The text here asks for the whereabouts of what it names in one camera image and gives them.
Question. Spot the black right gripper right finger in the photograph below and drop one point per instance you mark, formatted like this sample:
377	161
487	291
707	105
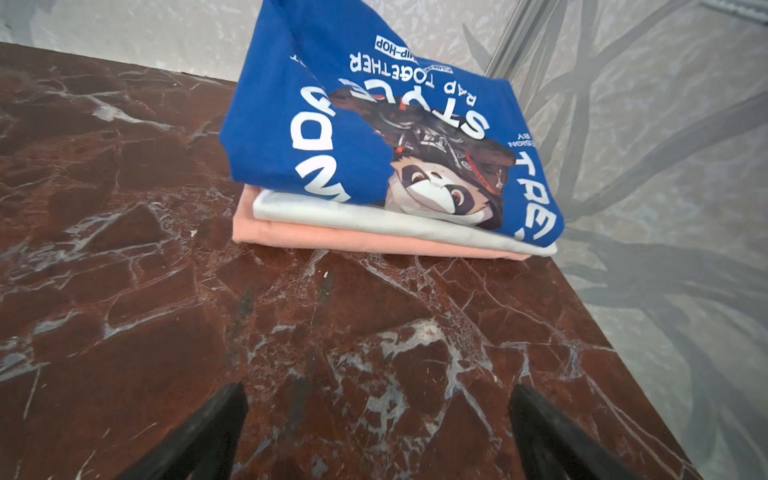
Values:
553	446

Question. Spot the cream folded t shirt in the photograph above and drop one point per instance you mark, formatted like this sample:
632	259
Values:
305	210

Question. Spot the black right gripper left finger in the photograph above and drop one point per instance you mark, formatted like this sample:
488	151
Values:
203	447

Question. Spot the blue t shirt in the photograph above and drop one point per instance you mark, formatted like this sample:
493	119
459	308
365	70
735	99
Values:
331	104

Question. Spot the pink folded t shirt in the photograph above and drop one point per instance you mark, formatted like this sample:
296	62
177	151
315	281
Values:
248	229

